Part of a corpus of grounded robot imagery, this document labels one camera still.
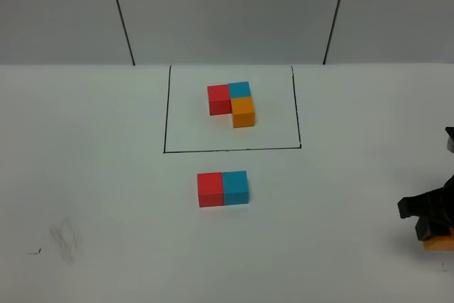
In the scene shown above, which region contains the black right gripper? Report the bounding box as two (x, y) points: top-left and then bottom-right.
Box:
(397, 176), (453, 241)

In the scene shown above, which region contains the template orange cube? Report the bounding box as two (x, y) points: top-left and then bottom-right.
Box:
(231, 97), (255, 128)

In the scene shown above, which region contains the template blue cube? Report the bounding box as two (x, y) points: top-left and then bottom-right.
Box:
(228, 82), (251, 99)

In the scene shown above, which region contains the template red cube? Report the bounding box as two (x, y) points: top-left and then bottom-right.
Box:
(207, 84), (231, 116)

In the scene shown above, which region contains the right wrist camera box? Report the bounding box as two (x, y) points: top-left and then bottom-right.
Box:
(445, 127), (454, 153)

